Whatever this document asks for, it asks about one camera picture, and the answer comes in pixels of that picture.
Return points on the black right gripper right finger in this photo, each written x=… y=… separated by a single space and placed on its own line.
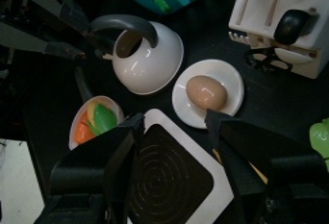
x=282 y=183

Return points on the black toy scissors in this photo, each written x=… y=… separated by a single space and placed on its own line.
x=264 y=59

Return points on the beige toy egg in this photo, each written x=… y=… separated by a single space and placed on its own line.
x=206 y=92

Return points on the yellow toy food piece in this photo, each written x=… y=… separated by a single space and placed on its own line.
x=91 y=109

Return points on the orange toy fruit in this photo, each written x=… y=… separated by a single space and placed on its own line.
x=81 y=133

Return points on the green toy vegetable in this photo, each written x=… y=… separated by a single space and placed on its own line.
x=319 y=138

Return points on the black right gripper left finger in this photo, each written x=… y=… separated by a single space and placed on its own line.
x=85 y=176

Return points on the white toy knife block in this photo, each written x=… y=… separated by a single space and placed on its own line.
x=264 y=0

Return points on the white kitchen scale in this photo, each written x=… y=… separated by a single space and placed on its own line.
x=171 y=176

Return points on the white toy spoon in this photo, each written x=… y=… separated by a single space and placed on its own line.
x=295 y=56

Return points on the beige bowl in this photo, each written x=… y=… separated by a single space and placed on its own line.
x=76 y=120

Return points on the white round plate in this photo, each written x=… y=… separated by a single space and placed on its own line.
x=222 y=74

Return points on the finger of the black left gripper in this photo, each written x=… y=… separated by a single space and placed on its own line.
x=42 y=43
x=71 y=14

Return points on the green toy food piece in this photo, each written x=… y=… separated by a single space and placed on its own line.
x=104 y=119

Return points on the white toy fork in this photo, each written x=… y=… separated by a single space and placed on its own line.
x=242 y=38

